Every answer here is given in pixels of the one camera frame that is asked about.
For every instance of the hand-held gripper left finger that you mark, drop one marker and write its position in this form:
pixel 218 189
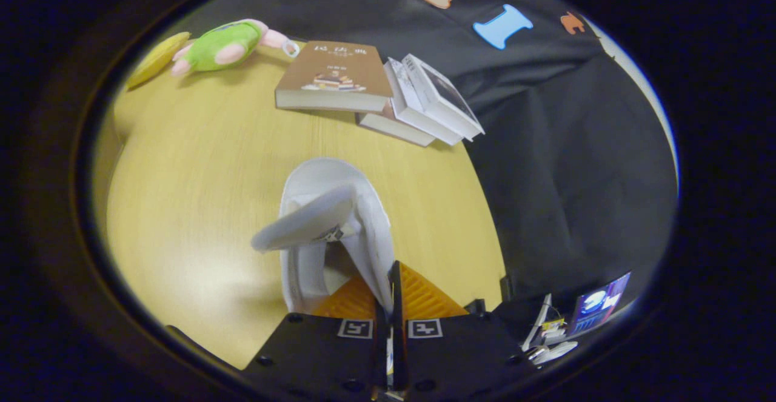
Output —
pixel 321 353

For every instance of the blue printed panel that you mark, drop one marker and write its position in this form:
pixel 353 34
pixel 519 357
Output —
pixel 600 305

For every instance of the white plastic device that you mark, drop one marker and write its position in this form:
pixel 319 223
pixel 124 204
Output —
pixel 555 351

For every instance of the white canvas shoe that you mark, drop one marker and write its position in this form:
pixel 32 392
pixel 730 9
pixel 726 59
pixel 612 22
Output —
pixel 364 232

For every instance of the brown cover book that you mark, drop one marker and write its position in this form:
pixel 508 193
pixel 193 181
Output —
pixel 333 68

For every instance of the black table clamp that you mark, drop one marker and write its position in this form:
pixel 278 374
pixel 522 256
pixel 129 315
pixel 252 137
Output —
pixel 505 285
pixel 476 306

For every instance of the yellow oval toy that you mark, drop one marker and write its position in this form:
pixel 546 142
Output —
pixel 157 59

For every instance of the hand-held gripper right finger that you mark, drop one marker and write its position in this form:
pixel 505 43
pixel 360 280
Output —
pixel 397 329

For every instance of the black backdrop cloth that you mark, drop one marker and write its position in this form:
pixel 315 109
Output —
pixel 576 147

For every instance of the white book dark cover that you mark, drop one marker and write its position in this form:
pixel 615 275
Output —
pixel 442 96

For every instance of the green plush toy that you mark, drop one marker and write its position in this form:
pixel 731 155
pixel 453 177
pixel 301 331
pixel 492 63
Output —
pixel 224 44

